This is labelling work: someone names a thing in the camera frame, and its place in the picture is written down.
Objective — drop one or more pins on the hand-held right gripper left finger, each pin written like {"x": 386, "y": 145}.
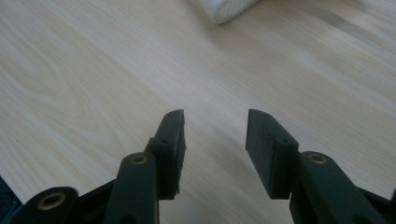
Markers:
{"x": 169, "y": 149}

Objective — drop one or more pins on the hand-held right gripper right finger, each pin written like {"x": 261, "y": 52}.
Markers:
{"x": 267, "y": 155}

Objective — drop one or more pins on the white cloth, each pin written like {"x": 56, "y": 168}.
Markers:
{"x": 229, "y": 9}

